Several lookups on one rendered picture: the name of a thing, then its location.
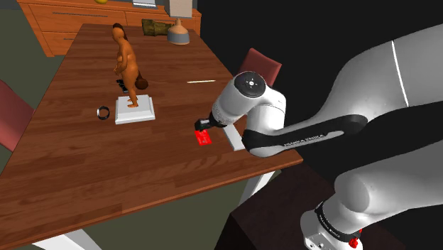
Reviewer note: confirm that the wooden table with white legs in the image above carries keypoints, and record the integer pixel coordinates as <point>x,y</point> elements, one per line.
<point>86,155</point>

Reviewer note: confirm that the orange figure on white base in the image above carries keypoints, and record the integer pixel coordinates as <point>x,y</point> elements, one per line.
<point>128,65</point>

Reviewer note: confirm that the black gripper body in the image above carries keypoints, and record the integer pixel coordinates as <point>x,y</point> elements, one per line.
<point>201,124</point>

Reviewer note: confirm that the thin white stick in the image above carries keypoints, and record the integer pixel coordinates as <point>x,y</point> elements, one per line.
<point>200,81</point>

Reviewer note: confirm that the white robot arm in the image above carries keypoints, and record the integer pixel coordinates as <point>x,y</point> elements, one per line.
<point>373,86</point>

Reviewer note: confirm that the olive green cloth bundle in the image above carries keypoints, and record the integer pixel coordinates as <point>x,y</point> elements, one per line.
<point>152,28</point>

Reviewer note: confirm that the white flat block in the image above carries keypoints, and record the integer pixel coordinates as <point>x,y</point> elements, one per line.
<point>235,139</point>

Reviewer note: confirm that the beige and grey vase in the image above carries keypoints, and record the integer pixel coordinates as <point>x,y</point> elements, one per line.
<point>178,35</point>

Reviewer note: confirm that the red chair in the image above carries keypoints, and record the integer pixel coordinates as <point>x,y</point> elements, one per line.
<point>259,65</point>
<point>12,117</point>

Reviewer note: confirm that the red card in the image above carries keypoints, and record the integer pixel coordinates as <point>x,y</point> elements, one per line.
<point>204,137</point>

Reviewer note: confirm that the small black device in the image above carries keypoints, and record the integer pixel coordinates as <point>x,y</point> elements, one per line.
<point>121,84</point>

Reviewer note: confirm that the wooden sideboard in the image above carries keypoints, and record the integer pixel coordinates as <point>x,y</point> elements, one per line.
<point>69,20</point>

